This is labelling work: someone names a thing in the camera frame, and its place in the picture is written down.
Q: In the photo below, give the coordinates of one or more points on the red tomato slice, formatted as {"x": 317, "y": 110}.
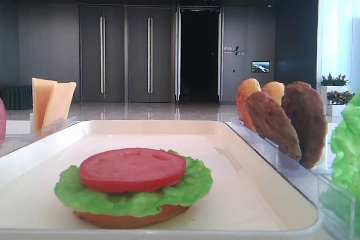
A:
{"x": 3, "y": 119}
{"x": 132, "y": 170}

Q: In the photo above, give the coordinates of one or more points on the rear bread slice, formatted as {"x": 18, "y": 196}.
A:
{"x": 246, "y": 88}

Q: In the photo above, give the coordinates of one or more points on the green lettuce leaf on bun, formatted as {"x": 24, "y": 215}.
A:
{"x": 195, "y": 184}

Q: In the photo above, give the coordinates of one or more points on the rear brown meat patty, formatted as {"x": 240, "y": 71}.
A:
{"x": 270, "y": 121}

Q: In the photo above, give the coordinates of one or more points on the brown meat patty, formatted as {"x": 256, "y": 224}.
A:
{"x": 270, "y": 121}
{"x": 304, "y": 107}

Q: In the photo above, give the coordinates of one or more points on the front cheese slice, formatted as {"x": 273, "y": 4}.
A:
{"x": 59, "y": 103}

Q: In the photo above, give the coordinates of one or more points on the front brown meat patty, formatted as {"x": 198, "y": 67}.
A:
{"x": 304, "y": 107}

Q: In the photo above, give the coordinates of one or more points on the green lettuce leaf in rack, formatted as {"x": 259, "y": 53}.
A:
{"x": 345, "y": 145}

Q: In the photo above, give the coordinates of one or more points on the middle dark double door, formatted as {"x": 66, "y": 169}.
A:
{"x": 150, "y": 40}

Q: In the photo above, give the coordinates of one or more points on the dark double door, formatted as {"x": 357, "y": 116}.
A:
{"x": 150, "y": 40}
{"x": 102, "y": 53}

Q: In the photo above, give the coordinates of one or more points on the bottom bun on tray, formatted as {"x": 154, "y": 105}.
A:
{"x": 130, "y": 222}

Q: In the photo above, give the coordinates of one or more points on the left dark double door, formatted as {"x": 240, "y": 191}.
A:
{"x": 102, "y": 53}

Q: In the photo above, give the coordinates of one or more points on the beige plastic tray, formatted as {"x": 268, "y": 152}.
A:
{"x": 249, "y": 198}

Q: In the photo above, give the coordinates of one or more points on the upper potted flower planter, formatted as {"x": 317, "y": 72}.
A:
{"x": 328, "y": 84}

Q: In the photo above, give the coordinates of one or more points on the potted flower planter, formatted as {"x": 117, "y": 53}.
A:
{"x": 337, "y": 102}
{"x": 328, "y": 84}

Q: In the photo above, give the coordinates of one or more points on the lower potted flower planter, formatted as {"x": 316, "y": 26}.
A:
{"x": 337, "y": 102}

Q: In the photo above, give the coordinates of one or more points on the white patty pusher block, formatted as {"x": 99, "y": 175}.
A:
{"x": 323, "y": 167}

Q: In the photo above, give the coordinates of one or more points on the dark green bench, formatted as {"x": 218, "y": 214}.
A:
{"x": 17, "y": 97}

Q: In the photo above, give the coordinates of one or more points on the clear left rack front strip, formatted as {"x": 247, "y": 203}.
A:
{"x": 19, "y": 133}

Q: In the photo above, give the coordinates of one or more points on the clear rack strip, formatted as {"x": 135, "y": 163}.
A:
{"x": 19, "y": 133}
{"x": 336, "y": 204}

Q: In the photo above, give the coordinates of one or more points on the clear right rack front strip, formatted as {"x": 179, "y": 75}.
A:
{"x": 336, "y": 204}

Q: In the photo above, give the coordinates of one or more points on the wall display screen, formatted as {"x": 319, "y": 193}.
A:
{"x": 260, "y": 66}

